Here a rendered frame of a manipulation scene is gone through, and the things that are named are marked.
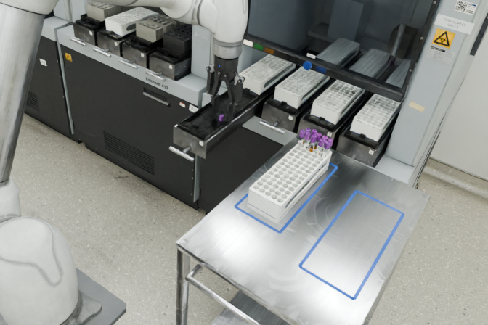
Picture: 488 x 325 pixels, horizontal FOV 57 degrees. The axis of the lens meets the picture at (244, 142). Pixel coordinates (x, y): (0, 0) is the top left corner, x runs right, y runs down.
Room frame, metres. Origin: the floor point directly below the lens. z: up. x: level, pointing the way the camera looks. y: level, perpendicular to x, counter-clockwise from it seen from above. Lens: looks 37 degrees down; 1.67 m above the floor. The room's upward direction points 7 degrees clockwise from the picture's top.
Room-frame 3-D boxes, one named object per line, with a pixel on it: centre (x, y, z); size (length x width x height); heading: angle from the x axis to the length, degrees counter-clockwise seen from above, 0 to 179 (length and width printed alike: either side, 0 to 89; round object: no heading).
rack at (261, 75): (1.61, -0.06, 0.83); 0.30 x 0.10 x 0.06; 151
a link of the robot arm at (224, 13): (1.28, 0.10, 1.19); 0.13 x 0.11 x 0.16; 64
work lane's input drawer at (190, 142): (1.45, 0.02, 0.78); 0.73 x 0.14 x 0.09; 151
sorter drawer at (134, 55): (2.00, 0.36, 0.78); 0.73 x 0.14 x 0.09; 151
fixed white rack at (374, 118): (1.40, -0.47, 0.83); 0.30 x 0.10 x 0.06; 151
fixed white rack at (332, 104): (1.47, -0.33, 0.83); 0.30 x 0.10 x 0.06; 151
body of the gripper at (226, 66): (1.27, 0.09, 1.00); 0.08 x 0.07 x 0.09; 62
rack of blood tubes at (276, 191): (0.96, -0.14, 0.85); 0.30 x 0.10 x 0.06; 149
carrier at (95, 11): (1.94, 0.74, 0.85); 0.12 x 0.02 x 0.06; 62
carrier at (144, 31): (1.79, 0.47, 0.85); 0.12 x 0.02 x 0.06; 62
